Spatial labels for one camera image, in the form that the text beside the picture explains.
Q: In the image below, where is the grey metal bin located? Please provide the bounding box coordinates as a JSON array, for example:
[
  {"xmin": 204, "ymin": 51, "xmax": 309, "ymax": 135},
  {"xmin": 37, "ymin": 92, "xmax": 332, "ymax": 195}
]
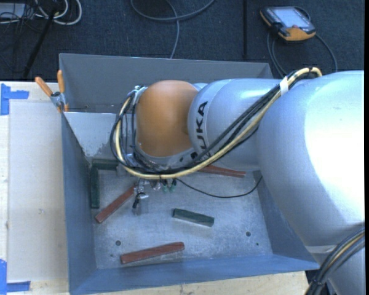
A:
[{"xmin": 58, "ymin": 52, "xmax": 321, "ymax": 295}]

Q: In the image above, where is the dark green flat block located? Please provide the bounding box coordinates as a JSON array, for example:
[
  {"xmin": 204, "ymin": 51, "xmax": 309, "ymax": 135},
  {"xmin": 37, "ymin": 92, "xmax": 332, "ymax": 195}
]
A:
[
  {"xmin": 172, "ymin": 208, "xmax": 215, "ymax": 228},
  {"xmin": 91, "ymin": 158, "xmax": 120, "ymax": 171},
  {"xmin": 89, "ymin": 165, "xmax": 101, "ymax": 210}
]

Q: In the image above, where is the red-brown flat block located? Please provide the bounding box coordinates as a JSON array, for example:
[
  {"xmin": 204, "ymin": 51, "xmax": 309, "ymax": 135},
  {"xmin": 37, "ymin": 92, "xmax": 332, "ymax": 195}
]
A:
[
  {"xmin": 94, "ymin": 185, "xmax": 137, "ymax": 224},
  {"xmin": 119, "ymin": 241, "xmax": 186, "ymax": 265},
  {"xmin": 199, "ymin": 164, "xmax": 247, "ymax": 179}
]

